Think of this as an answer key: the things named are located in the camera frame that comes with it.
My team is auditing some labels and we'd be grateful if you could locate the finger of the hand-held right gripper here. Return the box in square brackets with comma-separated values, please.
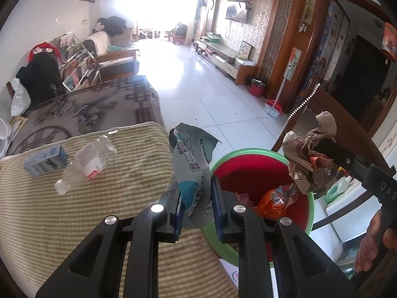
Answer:
[315, 138, 372, 187]

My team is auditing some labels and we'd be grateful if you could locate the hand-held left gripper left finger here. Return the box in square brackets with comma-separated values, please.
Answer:
[35, 189, 186, 298]

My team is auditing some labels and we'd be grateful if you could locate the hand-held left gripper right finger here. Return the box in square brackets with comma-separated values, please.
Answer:
[210, 175, 362, 298]

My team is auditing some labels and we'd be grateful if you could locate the red basin with green rim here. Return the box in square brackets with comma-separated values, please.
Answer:
[200, 149, 315, 267]

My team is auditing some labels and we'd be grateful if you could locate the brown paper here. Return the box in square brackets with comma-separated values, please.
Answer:
[283, 111, 338, 194]

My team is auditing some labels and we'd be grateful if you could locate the grey snack wrapper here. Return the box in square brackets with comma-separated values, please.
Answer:
[168, 123, 222, 226]

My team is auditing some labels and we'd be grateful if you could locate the white blue milk carton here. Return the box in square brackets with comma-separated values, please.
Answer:
[23, 145, 68, 178]

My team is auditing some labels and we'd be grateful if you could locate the person's right hand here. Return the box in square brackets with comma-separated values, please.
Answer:
[354, 208, 397, 274]

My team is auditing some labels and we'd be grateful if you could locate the green detergent bottle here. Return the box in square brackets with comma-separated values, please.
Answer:
[325, 175, 353, 205]

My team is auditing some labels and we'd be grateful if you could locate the studded wooden chair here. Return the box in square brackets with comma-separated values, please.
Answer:
[271, 84, 392, 169]

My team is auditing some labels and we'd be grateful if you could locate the orange plastic wrapper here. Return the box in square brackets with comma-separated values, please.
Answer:
[256, 184, 300, 218]

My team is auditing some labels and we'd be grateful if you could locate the white printed box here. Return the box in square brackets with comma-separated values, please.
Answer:
[220, 256, 245, 291]

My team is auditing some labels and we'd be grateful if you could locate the yellow striped blanket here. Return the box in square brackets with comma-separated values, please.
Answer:
[0, 122, 239, 298]

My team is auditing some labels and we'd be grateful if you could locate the clear plastic bottle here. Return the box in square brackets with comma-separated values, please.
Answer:
[54, 135, 118, 196]

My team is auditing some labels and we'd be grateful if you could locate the small red waste bin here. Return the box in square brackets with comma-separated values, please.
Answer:
[250, 77, 267, 97]

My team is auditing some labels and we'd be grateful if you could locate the colourful door poster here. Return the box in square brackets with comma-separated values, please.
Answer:
[319, 0, 351, 82]

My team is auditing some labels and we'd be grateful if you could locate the grey patterned blanket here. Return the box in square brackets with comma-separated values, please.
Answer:
[6, 75, 165, 157]

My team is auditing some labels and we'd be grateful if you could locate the long television cabinet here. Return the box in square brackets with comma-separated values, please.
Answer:
[196, 36, 259, 86]

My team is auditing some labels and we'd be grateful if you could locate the small framed geometric picture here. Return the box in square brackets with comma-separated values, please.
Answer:
[239, 41, 253, 59]

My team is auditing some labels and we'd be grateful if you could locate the wooden sofa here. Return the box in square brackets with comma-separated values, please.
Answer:
[85, 31, 141, 82]

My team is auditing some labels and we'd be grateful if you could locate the dark wooden chair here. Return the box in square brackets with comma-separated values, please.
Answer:
[172, 23, 187, 45]

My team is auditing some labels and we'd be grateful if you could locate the stack of leaning framed pictures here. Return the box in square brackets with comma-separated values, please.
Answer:
[58, 31, 103, 91]

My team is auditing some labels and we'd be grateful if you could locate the yellow cardboard sheet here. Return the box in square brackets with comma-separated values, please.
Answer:
[9, 116, 29, 131]

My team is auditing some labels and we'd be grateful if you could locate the white electric fan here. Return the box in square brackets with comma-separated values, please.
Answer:
[0, 118, 10, 157]

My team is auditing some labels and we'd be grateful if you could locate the white plastic bag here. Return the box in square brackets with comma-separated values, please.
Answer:
[11, 79, 32, 116]

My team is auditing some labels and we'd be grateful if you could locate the black clothes pile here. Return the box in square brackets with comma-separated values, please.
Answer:
[15, 53, 63, 106]

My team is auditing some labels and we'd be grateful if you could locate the black jacket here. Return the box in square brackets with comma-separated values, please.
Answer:
[97, 15, 128, 37]

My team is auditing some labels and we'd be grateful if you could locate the red cloth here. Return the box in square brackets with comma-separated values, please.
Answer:
[29, 41, 60, 63]

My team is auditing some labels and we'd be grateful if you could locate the red dustpan with white handle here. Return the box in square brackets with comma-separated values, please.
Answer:
[264, 50, 296, 118]

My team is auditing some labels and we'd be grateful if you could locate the small wall poster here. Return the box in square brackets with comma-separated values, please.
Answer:
[287, 48, 302, 80]

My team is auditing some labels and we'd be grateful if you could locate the hanging wall scroll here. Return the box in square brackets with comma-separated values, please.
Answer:
[299, 0, 319, 33]

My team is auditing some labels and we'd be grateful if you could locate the wall television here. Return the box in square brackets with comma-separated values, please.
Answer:
[225, 4, 249, 24]

